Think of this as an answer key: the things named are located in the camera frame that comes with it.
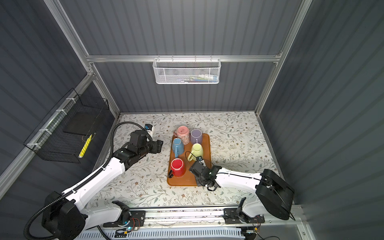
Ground light green mug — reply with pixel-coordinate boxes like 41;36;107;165
187;143;204;162

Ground red mug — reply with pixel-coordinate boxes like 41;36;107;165
168;158;186;178

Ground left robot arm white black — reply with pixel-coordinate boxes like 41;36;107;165
24;140;163;240

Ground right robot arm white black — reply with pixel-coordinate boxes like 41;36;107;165
190;162;295;223

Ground blue textured mug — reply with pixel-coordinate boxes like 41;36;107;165
172;138;184;158

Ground pink ghost pattern mug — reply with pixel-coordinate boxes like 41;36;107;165
174;126;190;145

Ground purple mug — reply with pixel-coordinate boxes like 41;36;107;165
190;129;203;144

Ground orange plastic tray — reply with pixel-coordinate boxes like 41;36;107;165
167;133;212;187

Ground pens in white basket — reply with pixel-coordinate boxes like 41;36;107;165
176;74;219;84

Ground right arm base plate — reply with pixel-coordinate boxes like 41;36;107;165
223;208;265;225

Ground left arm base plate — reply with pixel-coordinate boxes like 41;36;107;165
103;211;146;228

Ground white wire basket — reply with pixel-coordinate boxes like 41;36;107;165
153;60;222;85

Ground black wire basket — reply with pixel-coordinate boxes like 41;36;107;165
24;90;110;164

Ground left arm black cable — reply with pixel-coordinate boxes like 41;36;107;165
23;121;151;240

